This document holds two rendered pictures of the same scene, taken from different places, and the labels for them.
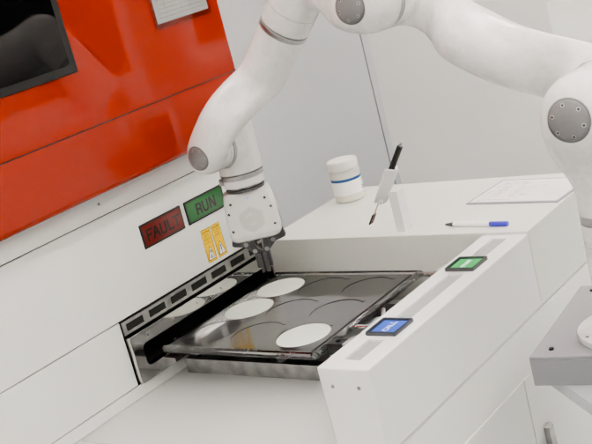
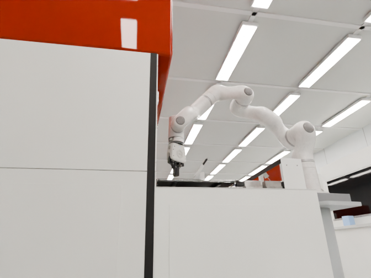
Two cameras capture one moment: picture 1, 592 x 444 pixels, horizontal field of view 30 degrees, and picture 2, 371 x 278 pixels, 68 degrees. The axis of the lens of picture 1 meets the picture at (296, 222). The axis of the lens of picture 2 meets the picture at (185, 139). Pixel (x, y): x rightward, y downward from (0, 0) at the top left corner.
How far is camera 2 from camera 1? 1.88 m
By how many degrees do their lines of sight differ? 62
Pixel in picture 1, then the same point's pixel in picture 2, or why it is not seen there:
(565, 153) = (305, 136)
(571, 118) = (309, 126)
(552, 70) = (282, 128)
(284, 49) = (209, 105)
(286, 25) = (213, 98)
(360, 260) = not seen: hidden behind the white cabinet
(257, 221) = (180, 155)
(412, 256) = not seen: hidden behind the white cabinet
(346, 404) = (291, 172)
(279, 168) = not seen: outside the picture
